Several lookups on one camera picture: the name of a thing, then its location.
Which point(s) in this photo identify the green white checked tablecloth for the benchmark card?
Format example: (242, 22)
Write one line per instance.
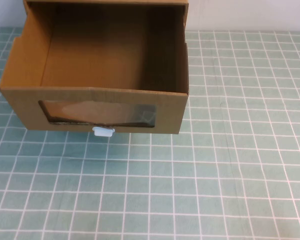
(190, 180)

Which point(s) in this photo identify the cardboard shell of windowed drawer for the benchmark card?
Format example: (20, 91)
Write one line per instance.
(107, 2)

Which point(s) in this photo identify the cardboard drawer with curved window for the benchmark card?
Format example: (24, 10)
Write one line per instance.
(110, 62)

